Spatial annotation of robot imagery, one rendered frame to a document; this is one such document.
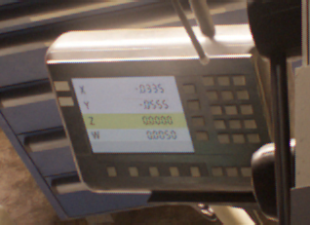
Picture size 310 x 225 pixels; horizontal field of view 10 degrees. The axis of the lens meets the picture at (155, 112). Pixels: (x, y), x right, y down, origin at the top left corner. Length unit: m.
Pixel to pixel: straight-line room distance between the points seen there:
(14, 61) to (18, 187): 0.78
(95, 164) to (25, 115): 1.14
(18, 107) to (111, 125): 1.17
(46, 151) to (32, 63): 0.26
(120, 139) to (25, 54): 1.06
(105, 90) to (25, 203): 1.79
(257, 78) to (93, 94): 0.25
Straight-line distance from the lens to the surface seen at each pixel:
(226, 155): 2.26
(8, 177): 4.15
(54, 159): 3.58
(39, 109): 3.47
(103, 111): 2.31
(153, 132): 2.29
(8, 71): 3.40
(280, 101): 1.40
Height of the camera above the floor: 2.74
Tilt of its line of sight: 42 degrees down
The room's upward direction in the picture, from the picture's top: 29 degrees counter-clockwise
